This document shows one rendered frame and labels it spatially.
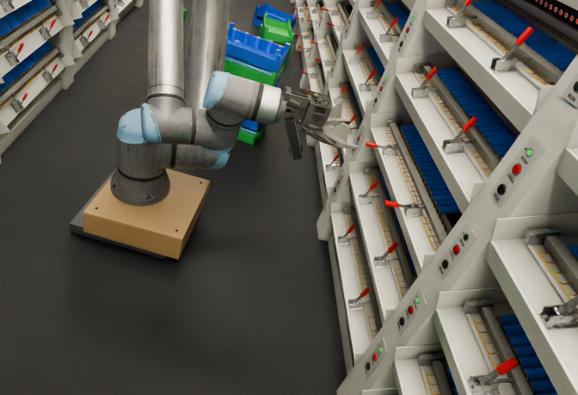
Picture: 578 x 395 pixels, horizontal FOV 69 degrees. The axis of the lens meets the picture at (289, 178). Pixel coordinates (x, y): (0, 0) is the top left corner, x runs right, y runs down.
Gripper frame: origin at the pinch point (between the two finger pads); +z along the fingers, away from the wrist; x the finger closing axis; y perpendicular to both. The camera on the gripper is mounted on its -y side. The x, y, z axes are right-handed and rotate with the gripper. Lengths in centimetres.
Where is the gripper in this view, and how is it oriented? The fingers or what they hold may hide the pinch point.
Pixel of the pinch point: (351, 136)
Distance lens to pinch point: 106.7
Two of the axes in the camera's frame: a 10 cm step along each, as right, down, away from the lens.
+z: 9.5, 2.3, 2.1
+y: 3.1, -7.6, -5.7
